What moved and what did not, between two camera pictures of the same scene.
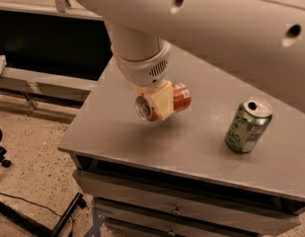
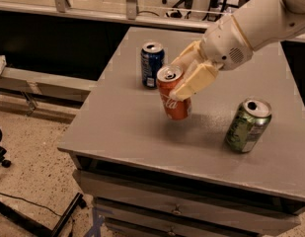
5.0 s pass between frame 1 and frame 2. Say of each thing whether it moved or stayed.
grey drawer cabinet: stayed
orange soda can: moved
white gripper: moved
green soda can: stayed
